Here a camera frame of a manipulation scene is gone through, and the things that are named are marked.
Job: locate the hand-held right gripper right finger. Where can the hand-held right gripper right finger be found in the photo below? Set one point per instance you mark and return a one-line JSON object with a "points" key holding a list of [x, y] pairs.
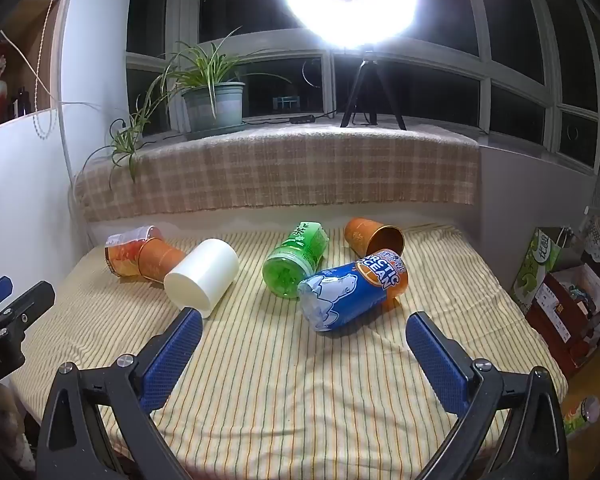
{"points": [[440, 365]]}

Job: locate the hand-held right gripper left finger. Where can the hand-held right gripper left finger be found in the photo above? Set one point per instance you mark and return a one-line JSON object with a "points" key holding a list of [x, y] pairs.
{"points": [[175, 355]]}

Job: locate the white cup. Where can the white cup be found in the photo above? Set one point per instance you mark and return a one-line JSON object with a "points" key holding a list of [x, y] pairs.
{"points": [[205, 276]]}

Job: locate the orange cup with clear base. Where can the orange cup with clear base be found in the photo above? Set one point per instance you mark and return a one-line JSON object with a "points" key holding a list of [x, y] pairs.
{"points": [[147, 259]]}

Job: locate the plain orange cup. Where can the plain orange cup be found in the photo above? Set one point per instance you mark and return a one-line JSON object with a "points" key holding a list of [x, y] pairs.
{"points": [[362, 234]]}

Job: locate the yellow striped bed sheet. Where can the yellow striped bed sheet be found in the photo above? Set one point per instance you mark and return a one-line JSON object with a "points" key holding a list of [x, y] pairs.
{"points": [[290, 390]]}

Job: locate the red cardboard box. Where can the red cardboard box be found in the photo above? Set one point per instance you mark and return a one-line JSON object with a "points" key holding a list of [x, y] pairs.
{"points": [[560, 310]]}

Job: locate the orange drink can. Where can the orange drink can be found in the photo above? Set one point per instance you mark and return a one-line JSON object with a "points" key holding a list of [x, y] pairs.
{"points": [[582, 415]]}

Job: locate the green plastic bottle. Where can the green plastic bottle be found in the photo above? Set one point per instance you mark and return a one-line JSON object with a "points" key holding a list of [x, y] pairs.
{"points": [[292, 260]]}

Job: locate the dark small bottle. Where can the dark small bottle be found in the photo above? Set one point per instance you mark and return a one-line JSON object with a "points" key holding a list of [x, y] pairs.
{"points": [[21, 102]]}

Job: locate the plaid beige blanket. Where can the plaid beige blanket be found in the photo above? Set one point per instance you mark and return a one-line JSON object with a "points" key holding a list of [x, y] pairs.
{"points": [[305, 170]]}

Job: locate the grey plant pot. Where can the grey plant pot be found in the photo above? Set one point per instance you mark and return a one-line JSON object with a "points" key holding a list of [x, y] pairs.
{"points": [[215, 105]]}

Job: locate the black power strip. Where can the black power strip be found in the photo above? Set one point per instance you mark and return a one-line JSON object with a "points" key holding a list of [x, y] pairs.
{"points": [[302, 119]]}

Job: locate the wooden shelf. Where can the wooden shelf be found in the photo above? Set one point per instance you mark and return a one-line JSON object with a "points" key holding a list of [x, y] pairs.
{"points": [[40, 15]]}

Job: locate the black tripod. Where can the black tripod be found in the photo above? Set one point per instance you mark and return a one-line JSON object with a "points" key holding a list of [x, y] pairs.
{"points": [[364, 85]]}

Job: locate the spider plant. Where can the spider plant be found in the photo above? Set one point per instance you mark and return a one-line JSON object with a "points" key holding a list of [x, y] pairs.
{"points": [[200, 62]]}

